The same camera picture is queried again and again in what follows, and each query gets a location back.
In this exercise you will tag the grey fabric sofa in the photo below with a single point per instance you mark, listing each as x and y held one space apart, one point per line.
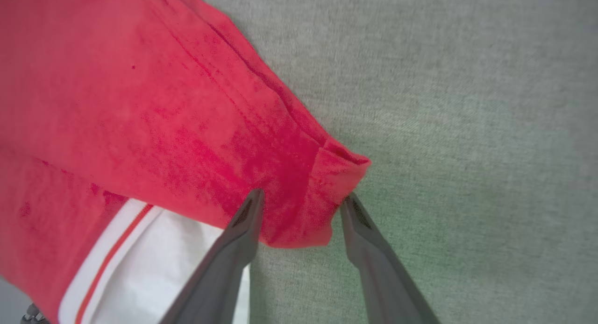
467 128

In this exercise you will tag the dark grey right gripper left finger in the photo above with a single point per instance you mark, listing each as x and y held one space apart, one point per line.
224 272

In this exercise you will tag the red and white sports garment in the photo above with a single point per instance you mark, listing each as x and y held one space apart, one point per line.
140 104

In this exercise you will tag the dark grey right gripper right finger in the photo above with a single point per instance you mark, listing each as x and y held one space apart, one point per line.
380 272

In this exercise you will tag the grey metal part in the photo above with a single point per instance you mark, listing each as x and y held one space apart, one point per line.
33 317

